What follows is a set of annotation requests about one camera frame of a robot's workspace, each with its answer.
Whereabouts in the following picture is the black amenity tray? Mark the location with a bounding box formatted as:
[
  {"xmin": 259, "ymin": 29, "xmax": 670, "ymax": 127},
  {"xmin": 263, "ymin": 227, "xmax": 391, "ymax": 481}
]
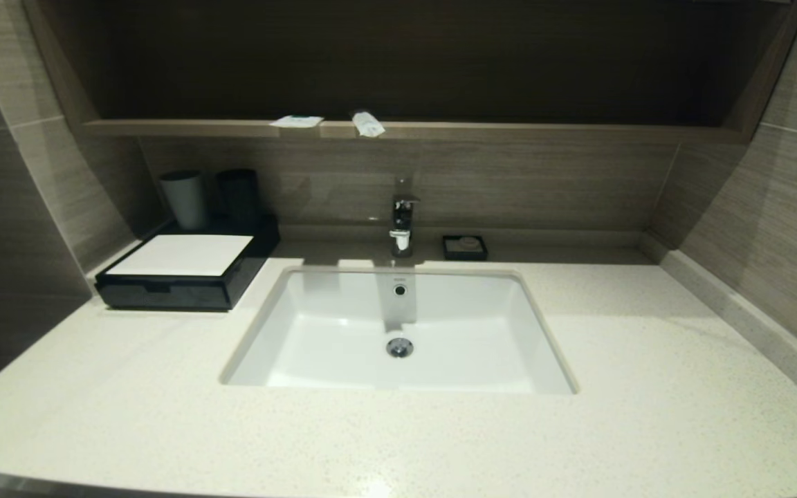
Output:
[{"xmin": 96, "ymin": 279, "xmax": 230, "ymax": 310}]

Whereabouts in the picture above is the black amenity box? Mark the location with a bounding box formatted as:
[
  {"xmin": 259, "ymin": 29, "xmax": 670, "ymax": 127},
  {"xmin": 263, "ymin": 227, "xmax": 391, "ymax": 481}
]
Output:
[{"xmin": 94, "ymin": 214, "xmax": 280, "ymax": 311}]

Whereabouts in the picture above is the white rectangular plate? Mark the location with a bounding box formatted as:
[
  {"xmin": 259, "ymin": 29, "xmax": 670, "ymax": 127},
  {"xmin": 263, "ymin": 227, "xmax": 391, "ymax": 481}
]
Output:
[{"xmin": 105, "ymin": 234, "xmax": 254, "ymax": 277}]

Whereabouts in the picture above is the chrome faucet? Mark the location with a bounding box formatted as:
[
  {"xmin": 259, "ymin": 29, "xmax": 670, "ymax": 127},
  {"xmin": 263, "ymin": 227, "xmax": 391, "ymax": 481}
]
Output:
[{"xmin": 390, "ymin": 176, "xmax": 421, "ymax": 258}]

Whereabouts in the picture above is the black soap dish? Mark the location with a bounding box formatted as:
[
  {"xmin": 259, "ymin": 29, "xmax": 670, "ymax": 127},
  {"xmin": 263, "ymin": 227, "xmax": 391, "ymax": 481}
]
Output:
[{"xmin": 442, "ymin": 234, "xmax": 488, "ymax": 261}]

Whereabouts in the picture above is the white sink basin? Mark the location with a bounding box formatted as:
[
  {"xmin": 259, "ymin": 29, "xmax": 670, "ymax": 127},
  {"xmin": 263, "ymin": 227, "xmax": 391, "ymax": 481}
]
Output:
[{"xmin": 219, "ymin": 266, "xmax": 579, "ymax": 396}]

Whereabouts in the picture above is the white toothbrush packet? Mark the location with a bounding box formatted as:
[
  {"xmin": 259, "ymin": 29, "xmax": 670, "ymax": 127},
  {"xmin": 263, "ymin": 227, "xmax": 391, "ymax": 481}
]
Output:
[{"xmin": 351, "ymin": 111, "xmax": 385, "ymax": 138}]

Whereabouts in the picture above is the black plastic cup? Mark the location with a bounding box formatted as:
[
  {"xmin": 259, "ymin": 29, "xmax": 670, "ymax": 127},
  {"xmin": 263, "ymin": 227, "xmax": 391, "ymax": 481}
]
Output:
[{"xmin": 216, "ymin": 168, "xmax": 259, "ymax": 229}]

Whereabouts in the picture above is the grey plastic cup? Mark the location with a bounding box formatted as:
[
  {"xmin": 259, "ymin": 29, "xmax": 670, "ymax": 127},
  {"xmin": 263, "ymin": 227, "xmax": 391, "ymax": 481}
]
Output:
[{"xmin": 160, "ymin": 171, "xmax": 207, "ymax": 231}]

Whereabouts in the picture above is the wooden wall shelf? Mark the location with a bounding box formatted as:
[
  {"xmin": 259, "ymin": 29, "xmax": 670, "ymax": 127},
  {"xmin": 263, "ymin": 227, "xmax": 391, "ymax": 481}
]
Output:
[{"xmin": 82, "ymin": 119, "xmax": 749, "ymax": 145}]

